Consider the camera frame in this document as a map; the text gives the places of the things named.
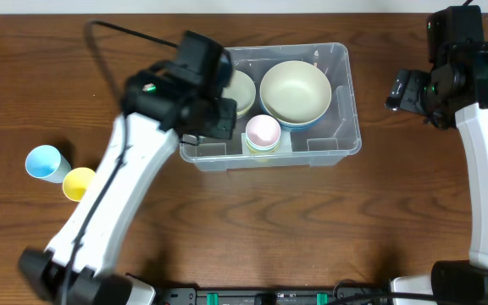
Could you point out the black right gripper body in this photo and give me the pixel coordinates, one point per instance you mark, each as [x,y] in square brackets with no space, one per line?
[402,91]

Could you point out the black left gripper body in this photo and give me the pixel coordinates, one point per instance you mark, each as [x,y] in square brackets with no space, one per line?
[220,120]

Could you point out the small white bowl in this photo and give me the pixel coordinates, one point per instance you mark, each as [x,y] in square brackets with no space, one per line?
[241,88]

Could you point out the small yellow bowl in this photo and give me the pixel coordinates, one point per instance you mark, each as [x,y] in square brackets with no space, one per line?
[242,109]

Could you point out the green cup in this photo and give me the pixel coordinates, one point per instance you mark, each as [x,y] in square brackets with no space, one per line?
[263,148]

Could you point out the pink cup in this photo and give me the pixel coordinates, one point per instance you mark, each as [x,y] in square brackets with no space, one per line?
[263,130]

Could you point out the dark blue bowl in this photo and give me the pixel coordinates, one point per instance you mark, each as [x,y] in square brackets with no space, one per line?
[294,121]
[296,127]

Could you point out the large cream bowl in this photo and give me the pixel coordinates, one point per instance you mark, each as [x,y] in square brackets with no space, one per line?
[295,92]

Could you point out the yellow cup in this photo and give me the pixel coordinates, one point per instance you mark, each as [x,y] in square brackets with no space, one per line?
[76,183]
[261,156]

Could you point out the blue cup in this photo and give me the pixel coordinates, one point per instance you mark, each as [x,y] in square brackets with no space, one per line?
[47,163]

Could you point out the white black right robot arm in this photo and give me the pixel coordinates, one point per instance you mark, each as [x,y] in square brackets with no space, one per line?
[466,281]

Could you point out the clear plastic storage container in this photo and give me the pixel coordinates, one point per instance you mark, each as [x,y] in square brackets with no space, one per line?
[336,136]

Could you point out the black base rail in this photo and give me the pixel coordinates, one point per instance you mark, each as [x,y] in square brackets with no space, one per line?
[193,296]

